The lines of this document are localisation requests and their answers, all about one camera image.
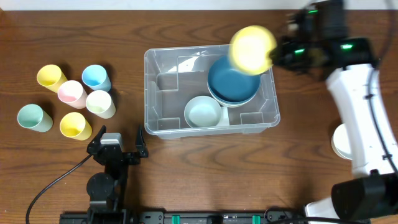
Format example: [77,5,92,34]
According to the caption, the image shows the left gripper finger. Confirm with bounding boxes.
[136,125,149,157]
[86,125,106,154]

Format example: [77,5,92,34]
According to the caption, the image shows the yellow cup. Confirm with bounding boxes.
[60,112,92,141]
[37,64,68,93]

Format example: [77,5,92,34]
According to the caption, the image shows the white cup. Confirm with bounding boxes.
[86,90,116,119]

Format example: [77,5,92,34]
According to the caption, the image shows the yellow small bowl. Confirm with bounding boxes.
[228,25,277,76]

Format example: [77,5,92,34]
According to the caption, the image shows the light blue cup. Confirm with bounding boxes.
[81,65,111,92]

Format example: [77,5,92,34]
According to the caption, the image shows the grey small bowl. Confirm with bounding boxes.
[184,96,222,128]

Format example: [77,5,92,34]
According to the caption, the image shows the beige large bowl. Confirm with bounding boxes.
[207,88,261,108]

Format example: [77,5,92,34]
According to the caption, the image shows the white small bowl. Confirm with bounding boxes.
[331,124,352,160]

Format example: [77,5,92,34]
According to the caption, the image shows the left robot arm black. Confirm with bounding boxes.
[86,126,149,212]

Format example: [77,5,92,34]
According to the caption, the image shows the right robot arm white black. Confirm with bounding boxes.
[271,1,397,223]

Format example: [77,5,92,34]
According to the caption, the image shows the clear plastic storage container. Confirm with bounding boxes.
[144,45,280,139]

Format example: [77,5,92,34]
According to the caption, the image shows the white label in container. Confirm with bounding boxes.
[218,106,229,126]

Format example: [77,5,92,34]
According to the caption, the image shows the pink cup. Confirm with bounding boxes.
[57,80,88,109]

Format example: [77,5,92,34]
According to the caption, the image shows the mint green cup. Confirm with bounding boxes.
[17,104,53,133]

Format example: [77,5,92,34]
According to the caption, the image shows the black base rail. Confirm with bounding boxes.
[59,209,303,224]

